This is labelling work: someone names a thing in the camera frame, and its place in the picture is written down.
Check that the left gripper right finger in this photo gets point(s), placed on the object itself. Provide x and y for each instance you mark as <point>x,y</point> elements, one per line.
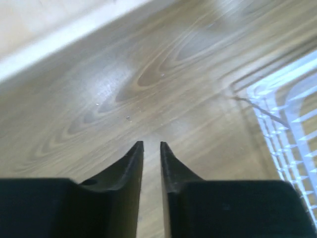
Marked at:
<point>197,208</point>

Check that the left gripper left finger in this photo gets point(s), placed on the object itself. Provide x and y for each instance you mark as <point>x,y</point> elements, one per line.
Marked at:
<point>103,206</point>

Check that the white wire dish rack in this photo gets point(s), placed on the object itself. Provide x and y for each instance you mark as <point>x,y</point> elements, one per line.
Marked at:
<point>284,101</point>

